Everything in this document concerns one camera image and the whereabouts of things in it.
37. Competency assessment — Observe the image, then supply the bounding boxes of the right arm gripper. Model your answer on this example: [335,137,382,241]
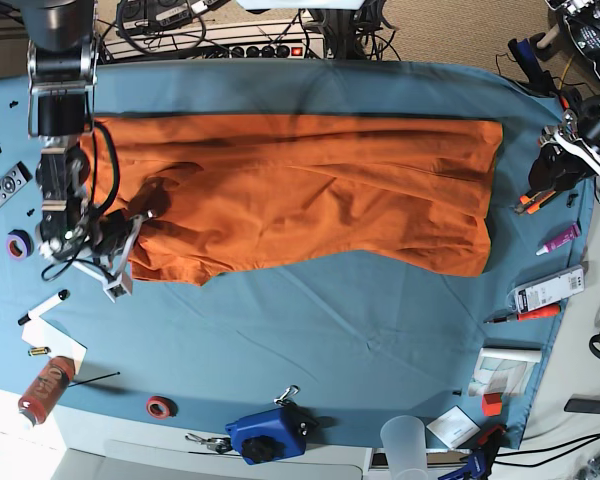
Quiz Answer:
[35,210,155,301]

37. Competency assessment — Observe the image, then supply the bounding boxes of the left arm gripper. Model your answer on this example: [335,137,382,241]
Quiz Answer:
[540,112,600,203]

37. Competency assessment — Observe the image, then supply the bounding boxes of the orange t-shirt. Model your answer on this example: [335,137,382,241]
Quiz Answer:
[80,114,503,286]

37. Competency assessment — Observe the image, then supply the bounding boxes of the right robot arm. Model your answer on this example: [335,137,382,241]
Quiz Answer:
[16,1,154,300]

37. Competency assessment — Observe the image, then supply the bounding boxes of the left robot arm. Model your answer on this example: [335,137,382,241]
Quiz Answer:
[539,1,600,203]

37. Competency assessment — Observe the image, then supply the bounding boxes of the orange black utility knife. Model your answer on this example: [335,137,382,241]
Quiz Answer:
[514,190,556,215]

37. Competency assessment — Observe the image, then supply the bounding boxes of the black white marker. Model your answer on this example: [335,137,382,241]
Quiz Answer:
[17,289,70,326]

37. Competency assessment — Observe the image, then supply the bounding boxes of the purple glue tube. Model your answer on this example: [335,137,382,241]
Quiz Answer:
[536,223,581,256]

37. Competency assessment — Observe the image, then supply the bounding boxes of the purple tape roll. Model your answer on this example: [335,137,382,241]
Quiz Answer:
[6,229,34,261]

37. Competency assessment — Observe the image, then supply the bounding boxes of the grey remote control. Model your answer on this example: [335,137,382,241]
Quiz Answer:
[0,162,32,208]

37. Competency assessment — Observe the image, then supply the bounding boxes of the white paper note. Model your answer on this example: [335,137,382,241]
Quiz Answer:
[21,318,87,374]

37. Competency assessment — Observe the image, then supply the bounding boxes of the gold AA battery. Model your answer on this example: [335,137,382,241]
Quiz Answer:
[28,347,51,357]

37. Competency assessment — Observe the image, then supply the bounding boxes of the packaged tool set blister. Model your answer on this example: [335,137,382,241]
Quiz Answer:
[511,265,585,313]

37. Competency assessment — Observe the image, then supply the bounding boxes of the black zip tie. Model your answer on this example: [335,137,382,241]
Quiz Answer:
[69,371,121,387]

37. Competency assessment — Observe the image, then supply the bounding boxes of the red tape roll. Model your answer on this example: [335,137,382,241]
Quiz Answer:
[146,396,174,420]

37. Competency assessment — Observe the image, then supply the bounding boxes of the white cardboard box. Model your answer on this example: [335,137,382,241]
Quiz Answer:
[52,441,363,479]

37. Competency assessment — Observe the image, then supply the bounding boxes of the white roll with booklet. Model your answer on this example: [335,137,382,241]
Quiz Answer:
[468,348,542,396]

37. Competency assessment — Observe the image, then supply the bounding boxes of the metal carabiner keys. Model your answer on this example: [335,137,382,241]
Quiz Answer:
[185,433,233,454]

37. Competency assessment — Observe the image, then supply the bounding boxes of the silver carabiner clip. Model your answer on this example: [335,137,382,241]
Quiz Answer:
[273,385,300,406]

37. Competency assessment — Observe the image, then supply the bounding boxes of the small red block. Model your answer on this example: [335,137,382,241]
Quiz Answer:
[481,392,503,417]

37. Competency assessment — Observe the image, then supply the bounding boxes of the blue tape measure box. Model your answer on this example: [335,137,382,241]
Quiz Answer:
[225,403,319,465]

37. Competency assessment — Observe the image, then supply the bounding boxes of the teal table cloth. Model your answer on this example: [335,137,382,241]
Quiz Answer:
[0,60,594,446]

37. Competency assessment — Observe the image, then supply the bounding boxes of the white card packet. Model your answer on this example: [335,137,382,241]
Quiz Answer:
[426,406,480,449]

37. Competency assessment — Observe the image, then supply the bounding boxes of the blue clamp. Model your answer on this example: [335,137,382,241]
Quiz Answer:
[439,424,506,480]

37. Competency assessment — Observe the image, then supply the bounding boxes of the translucent plastic cup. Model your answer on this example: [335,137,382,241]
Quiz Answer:
[380,415,428,480]

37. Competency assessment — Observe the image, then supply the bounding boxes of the red handled screwdriver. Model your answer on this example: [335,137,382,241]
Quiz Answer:
[484,303,561,324]

